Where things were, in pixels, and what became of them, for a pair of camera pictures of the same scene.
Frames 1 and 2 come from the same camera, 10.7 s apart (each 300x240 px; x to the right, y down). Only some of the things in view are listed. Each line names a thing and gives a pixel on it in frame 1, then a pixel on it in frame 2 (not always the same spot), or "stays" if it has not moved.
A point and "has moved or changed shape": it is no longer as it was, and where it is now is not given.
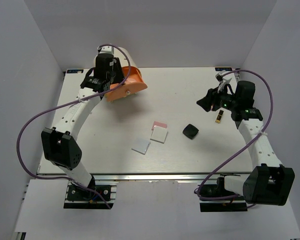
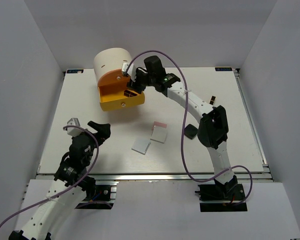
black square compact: [190, 131] stays
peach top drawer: [135, 83] has moved or changed shape
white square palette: [159, 134] stays
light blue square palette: [140, 144] stays
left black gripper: [117, 66] to [103, 131]
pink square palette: [159, 124] stays
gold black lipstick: [219, 116] has moved or changed shape
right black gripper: [212, 97] to [135, 85]
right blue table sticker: [221, 69] stays
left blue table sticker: [74, 71] stays
